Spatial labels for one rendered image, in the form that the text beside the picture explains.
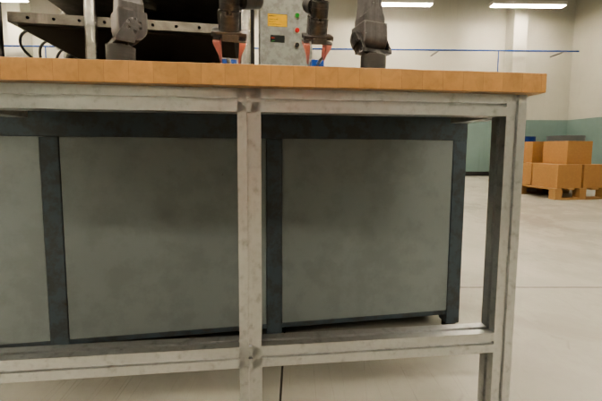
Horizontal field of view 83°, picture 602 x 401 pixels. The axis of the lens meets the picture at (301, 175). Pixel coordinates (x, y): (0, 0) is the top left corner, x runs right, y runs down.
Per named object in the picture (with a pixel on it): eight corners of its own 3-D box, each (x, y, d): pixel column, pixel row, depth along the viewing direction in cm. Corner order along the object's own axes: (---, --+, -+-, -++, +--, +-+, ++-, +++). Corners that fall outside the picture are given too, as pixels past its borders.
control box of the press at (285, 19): (311, 256, 200) (313, -2, 188) (261, 259, 195) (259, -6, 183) (305, 245, 222) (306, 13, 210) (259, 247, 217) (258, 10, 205)
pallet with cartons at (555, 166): (609, 199, 437) (614, 140, 431) (554, 200, 424) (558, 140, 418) (532, 187, 555) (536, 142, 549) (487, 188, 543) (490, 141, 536)
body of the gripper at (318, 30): (301, 38, 120) (302, 14, 116) (329, 39, 121) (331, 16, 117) (304, 41, 114) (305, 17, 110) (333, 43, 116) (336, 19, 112)
